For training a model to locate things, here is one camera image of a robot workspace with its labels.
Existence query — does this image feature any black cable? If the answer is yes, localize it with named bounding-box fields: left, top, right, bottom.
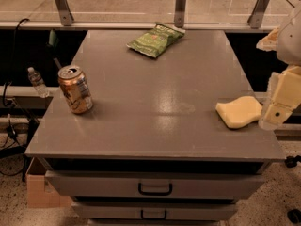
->
left=0, top=17, right=31, bottom=177

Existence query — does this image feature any middle metal bracket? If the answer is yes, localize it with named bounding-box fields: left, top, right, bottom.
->
left=174, top=0, right=186, bottom=28

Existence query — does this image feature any cardboard box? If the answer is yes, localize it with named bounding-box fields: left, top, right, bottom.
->
left=26, top=158, right=71, bottom=208

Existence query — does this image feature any left metal bracket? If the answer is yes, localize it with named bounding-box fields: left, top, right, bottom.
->
left=55, top=0, right=74, bottom=26

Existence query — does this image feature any metal bracket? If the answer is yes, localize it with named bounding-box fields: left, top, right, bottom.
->
left=247, top=0, right=270, bottom=29
left=174, top=0, right=186, bottom=28
left=55, top=0, right=74, bottom=26

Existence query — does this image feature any green handled tool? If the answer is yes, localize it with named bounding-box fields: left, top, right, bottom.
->
left=47, top=29, right=62, bottom=69

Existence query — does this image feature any top drawer with handle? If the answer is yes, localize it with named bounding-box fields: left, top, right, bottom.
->
left=46, top=170, right=264, bottom=200

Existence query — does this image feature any clear plastic water bottle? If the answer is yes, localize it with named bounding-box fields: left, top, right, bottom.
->
left=27, top=67, right=49, bottom=98

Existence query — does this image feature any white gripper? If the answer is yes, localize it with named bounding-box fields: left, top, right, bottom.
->
left=256, top=3, right=301, bottom=131

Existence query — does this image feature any yellow sponge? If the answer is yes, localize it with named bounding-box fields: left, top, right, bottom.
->
left=215, top=96, right=262, bottom=129

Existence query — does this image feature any green jalapeno chip bag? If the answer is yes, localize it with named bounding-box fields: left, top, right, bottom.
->
left=126, top=23, right=185, bottom=58

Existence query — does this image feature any right metal bracket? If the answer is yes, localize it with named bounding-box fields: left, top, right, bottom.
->
left=247, top=0, right=270, bottom=29

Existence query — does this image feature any drawer with handle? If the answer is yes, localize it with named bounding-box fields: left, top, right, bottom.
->
left=46, top=170, right=264, bottom=200
left=71, top=202, right=236, bottom=221

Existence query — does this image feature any orange soda can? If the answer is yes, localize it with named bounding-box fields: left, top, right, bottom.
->
left=58, top=65, right=93, bottom=114

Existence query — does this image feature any grey drawer cabinet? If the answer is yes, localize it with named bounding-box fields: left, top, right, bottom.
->
left=26, top=30, right=284, bottom=226

